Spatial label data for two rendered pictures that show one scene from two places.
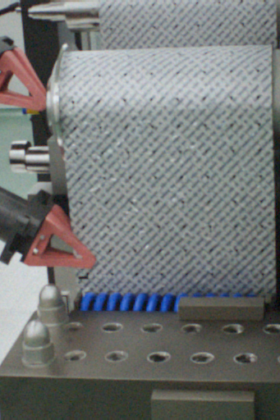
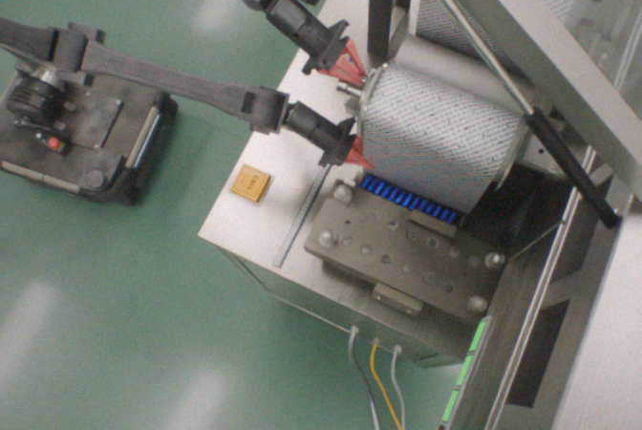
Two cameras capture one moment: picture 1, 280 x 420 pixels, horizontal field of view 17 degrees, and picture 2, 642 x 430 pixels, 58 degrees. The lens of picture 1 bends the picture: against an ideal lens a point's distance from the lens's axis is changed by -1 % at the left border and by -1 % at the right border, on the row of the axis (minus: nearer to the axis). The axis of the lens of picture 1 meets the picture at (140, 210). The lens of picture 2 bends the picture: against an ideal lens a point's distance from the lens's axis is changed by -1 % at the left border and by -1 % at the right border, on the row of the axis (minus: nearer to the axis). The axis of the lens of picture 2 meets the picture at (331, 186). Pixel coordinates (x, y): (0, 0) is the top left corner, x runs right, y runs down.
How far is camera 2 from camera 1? 0.94 m
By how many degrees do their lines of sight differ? 55
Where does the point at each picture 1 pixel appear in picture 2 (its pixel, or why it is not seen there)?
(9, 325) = (333, 97)
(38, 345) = (326, 242)
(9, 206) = (328, 142)
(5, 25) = not seen: outside the picture
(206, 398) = (398, 300)
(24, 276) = (354, 32)
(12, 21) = not seen: outside the picture
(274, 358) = (441, 282)
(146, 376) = (374, 276)
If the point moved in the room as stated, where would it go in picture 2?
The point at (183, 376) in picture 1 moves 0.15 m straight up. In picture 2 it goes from (393, 282) to (397, 268)
